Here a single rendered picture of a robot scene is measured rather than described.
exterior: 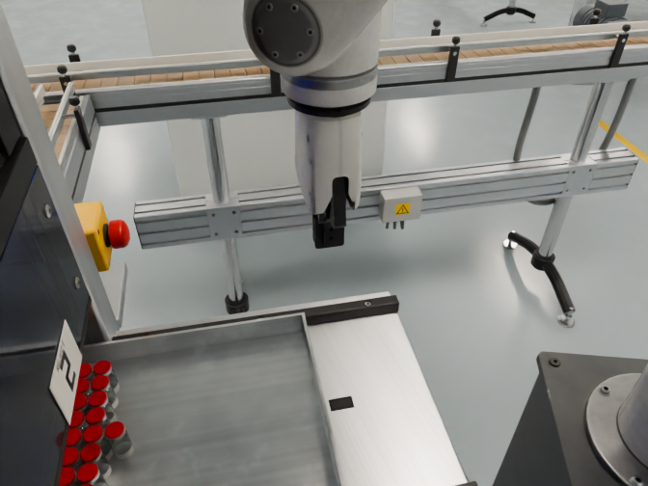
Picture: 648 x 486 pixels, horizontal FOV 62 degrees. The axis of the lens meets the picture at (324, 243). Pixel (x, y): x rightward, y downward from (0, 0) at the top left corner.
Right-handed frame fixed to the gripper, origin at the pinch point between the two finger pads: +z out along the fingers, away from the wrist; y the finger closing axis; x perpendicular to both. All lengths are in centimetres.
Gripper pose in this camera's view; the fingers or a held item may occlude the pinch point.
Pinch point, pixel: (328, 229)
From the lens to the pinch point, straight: 58.0
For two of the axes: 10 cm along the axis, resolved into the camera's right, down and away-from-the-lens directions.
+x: 9.8, -1.3, 1.5
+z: 0.0, 7.7, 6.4
